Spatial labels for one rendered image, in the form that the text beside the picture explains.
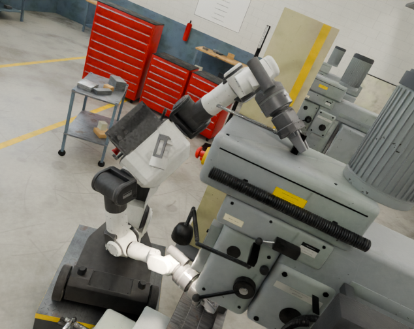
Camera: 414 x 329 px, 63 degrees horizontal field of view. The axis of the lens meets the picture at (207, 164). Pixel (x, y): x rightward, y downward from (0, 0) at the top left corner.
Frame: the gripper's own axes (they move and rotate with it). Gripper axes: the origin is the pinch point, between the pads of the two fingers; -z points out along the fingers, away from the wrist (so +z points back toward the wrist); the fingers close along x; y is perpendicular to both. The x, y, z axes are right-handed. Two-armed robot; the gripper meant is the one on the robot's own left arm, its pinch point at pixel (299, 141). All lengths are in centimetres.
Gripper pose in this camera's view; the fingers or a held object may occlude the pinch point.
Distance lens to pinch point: 100.0
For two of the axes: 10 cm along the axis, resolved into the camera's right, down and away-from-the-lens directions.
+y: 7.0, -4.6, -5.5
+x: -5.1, 2.2, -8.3
